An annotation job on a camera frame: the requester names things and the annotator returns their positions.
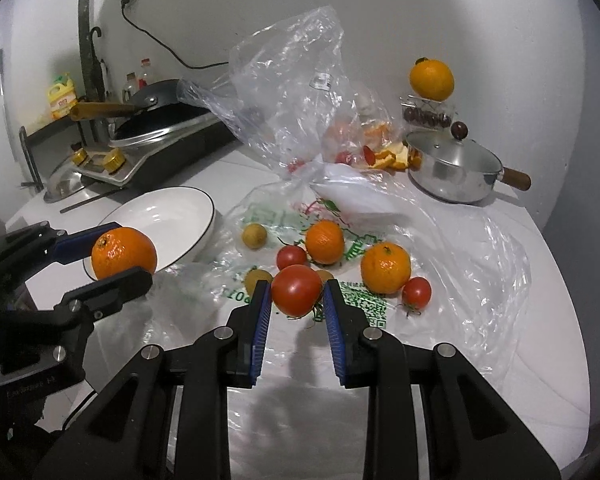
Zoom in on black chopstick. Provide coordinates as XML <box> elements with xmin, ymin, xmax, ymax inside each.
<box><xmin>59</xmin><ymin>188</ymin><xmax>125</xmax><ymax>214</ymax></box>

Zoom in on orange peel pieces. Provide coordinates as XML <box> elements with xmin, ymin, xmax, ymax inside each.
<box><xmin>363</xmin><ymin>122</ymin><xmax>410</xmax><ymax>171</ymax></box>

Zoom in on black power cable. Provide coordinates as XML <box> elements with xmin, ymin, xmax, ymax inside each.
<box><xmin>119</xmin><ymin>0</ymin><xmax>230</xmax><ymax>72</ymax></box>

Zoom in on yellow oil bottle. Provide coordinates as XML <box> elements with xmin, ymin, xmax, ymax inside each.
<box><xmin>47</xmin><ymin>73</ymin><xmax>78</xmax><ymax>120</ymax></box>

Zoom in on orange mandarin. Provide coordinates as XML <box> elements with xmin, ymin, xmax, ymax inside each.
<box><xmin>304</xmin><ymin>220</ymin><xmax>344</xmax><ymax>266</ymax></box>
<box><xmin>91</xmin><ymin>226</ymin><xmax>158</xmax><ymax>280</ymax></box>
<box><xmin>361</xmin><ymin>242</ymin><xmax>412</xmax><ymax>295</ymax></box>

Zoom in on orange on top of box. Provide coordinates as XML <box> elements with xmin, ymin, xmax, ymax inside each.
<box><xmin>408</xmin><ymin>58</ymin><xmax>455</xmax><ymax>102</ymax></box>

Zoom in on red cap sauce bottle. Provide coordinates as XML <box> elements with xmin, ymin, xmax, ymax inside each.
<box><xmin>137</xmin><ymin>58</ymin><xmax>155</xmax><ymax>89</ymax></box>

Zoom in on black wok wooden handle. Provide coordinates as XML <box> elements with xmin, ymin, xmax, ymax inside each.
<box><xmin>69</xmin><ymin>79</ymin><xmax>209</xmax><ymax>141</ymax></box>

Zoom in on clear box of dates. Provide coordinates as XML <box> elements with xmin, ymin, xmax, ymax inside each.
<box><xmin>400</xmin><ymin>94</ymin><xmax>455</xmax><ymax>130</ymax></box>

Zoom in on large red tomato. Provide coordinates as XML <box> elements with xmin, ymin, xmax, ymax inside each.
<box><xmin>271</xmin><ymin>264</ymin><xmax>323</xmax><ymax>318</ymax></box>

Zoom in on clear condiment bottle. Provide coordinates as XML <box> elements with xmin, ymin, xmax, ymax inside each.
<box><xmin>122</xmin><ymin>73</ymin><xmax>138</xmax><ymax>103</ymax></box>

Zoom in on clear plastic bag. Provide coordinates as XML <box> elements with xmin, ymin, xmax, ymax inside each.
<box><xmin>178</xmin><ymin>6</ymin><xmax>399</xmax><ymax>177</ymax></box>

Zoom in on small red tomato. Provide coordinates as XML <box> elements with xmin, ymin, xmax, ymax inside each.
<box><xmin>276</xmin><ymin>245</ymin><xmax>308</xmax><ymax>270</ymax></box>
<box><xmin>402</xmin><ymin>276</ymin><xmax>432</xmax><ymax>311</ymax></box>

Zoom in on printed white plastic bag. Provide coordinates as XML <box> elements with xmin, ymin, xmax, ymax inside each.
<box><xmin>143</xmin><ymin>165</ymin><xmax>531</xmax><ymax>383</ymax></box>

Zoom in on black metal rack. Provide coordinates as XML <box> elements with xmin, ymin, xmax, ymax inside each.
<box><xmin>18</xmin><ymin>114</ymin><xmax>86</xmax><ymax>194</ymax></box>

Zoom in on steel induction cooker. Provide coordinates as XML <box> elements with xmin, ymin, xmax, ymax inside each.
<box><xmin>69</xmin><ymin>112</ymin><xmax>235</xmax><ymax>191</ymax></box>

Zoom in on steel pot lid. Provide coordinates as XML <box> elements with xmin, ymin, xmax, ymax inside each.
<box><xmin>43</xmin><ymin>157</ymin><xmax>95</xmax><ymax>204</ymax></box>

